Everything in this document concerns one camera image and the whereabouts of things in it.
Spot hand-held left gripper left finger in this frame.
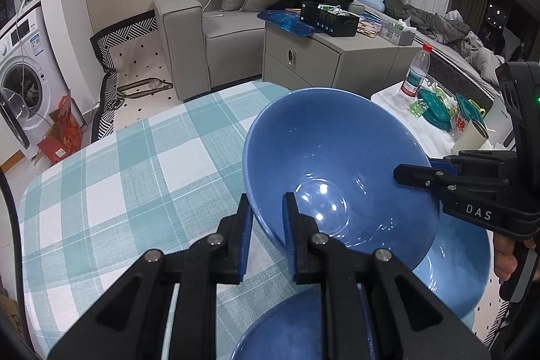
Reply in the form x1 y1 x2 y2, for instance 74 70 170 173
48 193 254 360

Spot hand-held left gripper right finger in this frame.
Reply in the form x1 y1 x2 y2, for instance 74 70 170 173
282 192 492 360

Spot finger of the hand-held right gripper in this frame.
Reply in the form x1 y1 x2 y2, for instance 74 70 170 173
430 151 517 175
393 164 511 198

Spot blue bowl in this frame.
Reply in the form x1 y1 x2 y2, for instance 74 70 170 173
242 88 442 269
411 214 493 327
230 287 380 360

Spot person's right hand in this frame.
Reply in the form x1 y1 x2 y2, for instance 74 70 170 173
493 236 517 282

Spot cream cup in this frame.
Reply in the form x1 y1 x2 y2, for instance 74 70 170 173
457 119 490 152

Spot white kettle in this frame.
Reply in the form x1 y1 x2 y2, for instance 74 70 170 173
485 94 515 150

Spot teal food container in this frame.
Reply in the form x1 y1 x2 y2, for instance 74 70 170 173
456 94 486 120
417 88 458 133

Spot white coffee table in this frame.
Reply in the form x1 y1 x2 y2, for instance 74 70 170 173
370 84 519 158

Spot red capped water bottle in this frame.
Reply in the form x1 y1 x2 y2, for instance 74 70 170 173
399 44 433 101

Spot light grey jacket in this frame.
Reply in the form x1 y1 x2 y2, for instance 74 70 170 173
462 33 509 84

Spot tissue box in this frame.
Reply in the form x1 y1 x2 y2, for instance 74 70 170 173
378 18 417 46

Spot dark grey clothes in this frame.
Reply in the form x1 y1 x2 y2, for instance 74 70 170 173
382 0 471 44

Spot grey side cabinet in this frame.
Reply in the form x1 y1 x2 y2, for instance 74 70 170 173
262 12 425 93

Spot colourful booklet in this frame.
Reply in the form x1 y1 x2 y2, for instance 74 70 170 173
356 16 384 37

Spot brown clothes hanger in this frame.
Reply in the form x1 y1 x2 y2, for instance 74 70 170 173
115 77 173 99

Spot black box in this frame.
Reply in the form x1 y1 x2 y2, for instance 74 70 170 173
300 2 360 38

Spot grey sofa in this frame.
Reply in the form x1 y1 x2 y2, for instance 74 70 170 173
154 0 406 101

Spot red cardboard box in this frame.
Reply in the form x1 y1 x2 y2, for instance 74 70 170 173
37 92 85 163

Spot black white patterned chair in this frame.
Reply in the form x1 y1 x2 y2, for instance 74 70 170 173
90 13 182 143

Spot white washing machine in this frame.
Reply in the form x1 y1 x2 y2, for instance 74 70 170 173
0 0 68 150

